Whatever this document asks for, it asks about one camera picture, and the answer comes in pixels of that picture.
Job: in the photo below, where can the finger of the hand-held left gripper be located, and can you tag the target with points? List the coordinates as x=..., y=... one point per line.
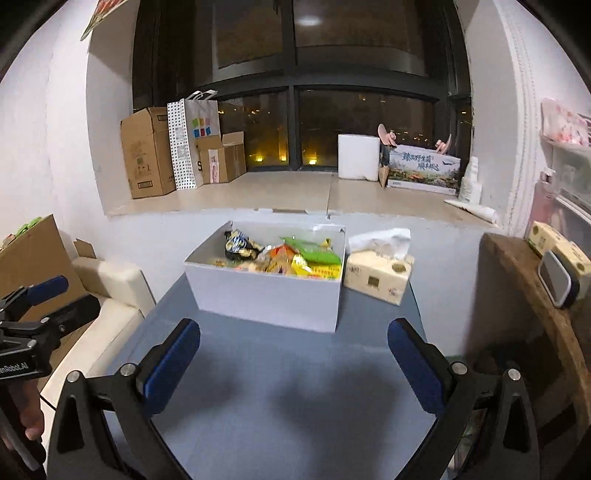
x=74, y=316
x=46, y=288

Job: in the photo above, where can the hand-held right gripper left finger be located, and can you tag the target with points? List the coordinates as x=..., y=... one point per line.
x=171, y=364

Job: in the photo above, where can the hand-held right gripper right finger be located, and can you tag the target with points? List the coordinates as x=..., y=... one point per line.
x=415, y=364

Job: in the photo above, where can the red white snack packet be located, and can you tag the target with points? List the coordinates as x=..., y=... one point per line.
x=219, y=263

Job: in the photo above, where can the white storage box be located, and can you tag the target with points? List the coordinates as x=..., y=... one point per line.
x=263, y=300

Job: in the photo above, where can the black yellow snack packet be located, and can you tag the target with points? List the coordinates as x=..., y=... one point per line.
x=240, y=244

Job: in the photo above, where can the orange snack packet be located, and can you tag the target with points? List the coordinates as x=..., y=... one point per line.
x=279, y=261

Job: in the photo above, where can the green snack packet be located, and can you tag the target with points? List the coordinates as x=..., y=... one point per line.
x=314, y=251

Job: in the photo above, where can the person's left hand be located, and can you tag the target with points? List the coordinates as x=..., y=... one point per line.
x=32, y=410

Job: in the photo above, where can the large cardboard box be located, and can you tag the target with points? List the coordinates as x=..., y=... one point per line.
x=41, y=258

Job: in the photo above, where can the green paper item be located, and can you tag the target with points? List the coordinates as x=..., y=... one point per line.
x=21, y=230

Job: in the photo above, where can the cream tissue box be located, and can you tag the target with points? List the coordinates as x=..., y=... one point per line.
x=374, y=277

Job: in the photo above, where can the wooden shelf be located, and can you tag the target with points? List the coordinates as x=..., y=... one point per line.
x=517, y=267

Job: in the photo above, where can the grey white device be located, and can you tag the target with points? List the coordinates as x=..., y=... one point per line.
x=556, y=279

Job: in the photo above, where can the tall cardboard box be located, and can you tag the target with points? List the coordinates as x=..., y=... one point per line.
x=147, y=157

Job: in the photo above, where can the cream tissue pack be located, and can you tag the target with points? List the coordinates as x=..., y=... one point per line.
x=545, y=237

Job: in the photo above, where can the white bottle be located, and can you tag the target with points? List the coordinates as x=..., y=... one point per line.
x=471, y=182

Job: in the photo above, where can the landscape printed box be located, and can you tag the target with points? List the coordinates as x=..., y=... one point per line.
x=420, y=168

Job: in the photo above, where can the white dotted gift bag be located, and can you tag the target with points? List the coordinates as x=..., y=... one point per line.
x=194, y=152

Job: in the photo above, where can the small open cardboard box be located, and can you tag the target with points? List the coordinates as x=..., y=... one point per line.
x=228, y=161

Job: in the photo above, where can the white foam box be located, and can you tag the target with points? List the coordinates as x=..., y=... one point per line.
x=358, y=157

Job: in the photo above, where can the pink toy figure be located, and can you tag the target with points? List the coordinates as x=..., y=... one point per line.
x=444, y=145
x=387, y=136

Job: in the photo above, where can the clear plastic drawer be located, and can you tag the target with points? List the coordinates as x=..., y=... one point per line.
x=572, y=180

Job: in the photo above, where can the pink cloth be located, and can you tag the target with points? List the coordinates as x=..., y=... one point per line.
x=565, y=122

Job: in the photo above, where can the wall poster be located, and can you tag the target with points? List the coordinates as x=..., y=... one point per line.
x=101, y=16

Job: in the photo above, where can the black window frame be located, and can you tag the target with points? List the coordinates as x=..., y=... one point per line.
x=291, y=87

